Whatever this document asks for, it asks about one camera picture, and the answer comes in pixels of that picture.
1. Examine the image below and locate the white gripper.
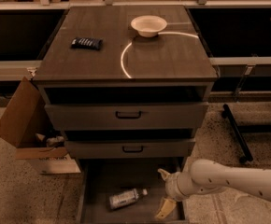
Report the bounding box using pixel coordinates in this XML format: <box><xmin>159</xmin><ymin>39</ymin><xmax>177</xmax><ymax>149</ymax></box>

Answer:
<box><xmin>155</xmin><ymin>168</ymin><xmax>191</xmax><ymax>219</ymax></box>

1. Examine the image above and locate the clear plastic water bottle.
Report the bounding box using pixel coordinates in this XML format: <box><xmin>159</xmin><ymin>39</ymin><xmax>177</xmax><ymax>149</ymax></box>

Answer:
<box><xmin>108</xmin><ymin>189</ymin><xmax>148</xmax><ymax>210</ymax></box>

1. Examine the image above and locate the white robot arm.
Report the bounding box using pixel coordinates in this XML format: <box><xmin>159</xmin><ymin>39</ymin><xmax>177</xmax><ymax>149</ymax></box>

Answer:
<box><xmin>155</xmin><ymin>159</ymin><xmax>271</xmax><ymax>220</ymax></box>

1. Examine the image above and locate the middle grey drawer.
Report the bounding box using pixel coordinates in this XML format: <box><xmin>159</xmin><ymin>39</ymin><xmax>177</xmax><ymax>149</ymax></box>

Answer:
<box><xmin>64</xmin><ymin>139</ymin><xmax>195</xmax><ymax>159</ymax></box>

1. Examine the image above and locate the grey drawer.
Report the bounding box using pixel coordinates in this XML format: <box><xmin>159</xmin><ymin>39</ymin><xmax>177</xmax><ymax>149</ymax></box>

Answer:
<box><xmin>45</xmin><ymin>102</ymin><xmax>208</xmax><ymax>131</ymax></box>
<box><xmin>64</xmin><ymin>139</ymin><xmax>195</xmax><ymax>159</ymax></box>

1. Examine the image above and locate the open bottom drawer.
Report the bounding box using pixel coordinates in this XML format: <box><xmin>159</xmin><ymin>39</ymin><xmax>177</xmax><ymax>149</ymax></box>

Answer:
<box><xmin>77</xmin><ymin>158</ymin><xmax>188</xmax><ymax>224</ymax></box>

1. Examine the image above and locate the top grey drawer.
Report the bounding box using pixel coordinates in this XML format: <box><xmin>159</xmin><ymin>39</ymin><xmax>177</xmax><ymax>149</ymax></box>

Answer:
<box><xmin>45</xmin><ymin>102</ymin><xmax>208</xmax><ymax>131</ymax></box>

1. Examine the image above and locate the dark wooden drawer cabinet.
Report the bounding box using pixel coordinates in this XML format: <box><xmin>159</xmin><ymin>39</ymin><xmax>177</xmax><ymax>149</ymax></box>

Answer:
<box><xmin>32</xmin><ymin>5</ymin><xmax>220</xmax><ymax>173</ymax></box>

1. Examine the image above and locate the black wheeled stand leg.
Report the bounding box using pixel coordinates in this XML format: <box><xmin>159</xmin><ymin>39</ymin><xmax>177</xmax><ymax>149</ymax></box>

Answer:
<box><xmin>221</xmin><ymin>104</ymin><xmax>253</xmax><ymax>163</ymax></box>

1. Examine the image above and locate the open cardboard box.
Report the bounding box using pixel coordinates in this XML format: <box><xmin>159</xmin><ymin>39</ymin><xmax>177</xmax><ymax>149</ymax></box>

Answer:
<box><xmin>0</xmin><ymin>77</ymin><xmax>81</xmax><ymax>175</ymax></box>

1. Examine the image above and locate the white bowl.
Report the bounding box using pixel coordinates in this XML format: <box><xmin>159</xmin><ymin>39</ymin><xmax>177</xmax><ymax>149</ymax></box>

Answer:
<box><xmin>131</xmin><ymin>15</ymin><xmax>167</xmax><ymax>37</ymax></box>

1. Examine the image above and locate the dark snack bar packet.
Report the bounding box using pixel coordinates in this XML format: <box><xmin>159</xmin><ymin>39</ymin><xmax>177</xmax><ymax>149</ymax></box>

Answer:
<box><xmin>71</xmin><ymin>37</ymin><xmax>103</xmax><ymax>50</ymax></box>

